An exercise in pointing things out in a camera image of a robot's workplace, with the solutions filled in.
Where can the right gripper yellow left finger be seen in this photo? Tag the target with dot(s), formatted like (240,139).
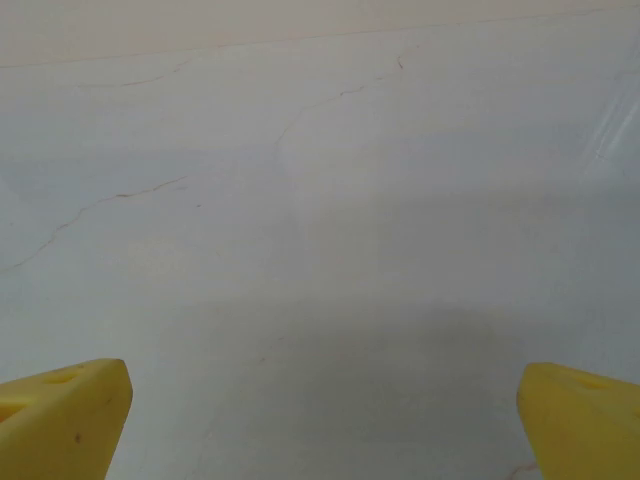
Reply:
(55,425)

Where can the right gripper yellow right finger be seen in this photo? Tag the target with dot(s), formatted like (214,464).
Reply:
(590,430)

